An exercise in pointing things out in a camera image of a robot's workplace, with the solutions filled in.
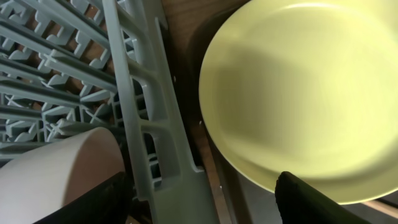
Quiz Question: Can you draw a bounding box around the wooden chopstick long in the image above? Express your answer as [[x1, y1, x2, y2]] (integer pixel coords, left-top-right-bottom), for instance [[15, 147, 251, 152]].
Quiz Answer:
[[363, 200, 398, 218]]

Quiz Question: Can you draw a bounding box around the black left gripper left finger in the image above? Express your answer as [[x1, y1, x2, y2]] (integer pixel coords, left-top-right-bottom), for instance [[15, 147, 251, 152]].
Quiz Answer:
[[35, 172, 134, 224]]

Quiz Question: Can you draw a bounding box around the white cup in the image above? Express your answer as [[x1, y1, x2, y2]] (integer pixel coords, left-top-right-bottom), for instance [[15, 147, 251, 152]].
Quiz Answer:
[[1, 128, 125, 223]]

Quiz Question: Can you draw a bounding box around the yellow plate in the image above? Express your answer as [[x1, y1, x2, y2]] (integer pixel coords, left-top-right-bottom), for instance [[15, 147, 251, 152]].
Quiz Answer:
[[199, 0, 397, 204]]

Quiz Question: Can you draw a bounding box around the grey plastic dish rack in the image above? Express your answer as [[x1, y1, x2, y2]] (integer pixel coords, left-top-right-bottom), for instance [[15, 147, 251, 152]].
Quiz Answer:
[[1, 1, 218, 223]]

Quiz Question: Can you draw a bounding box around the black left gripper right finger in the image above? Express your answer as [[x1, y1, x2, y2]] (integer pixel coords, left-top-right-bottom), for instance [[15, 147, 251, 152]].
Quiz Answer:
[[275, 171, 370, 224]]

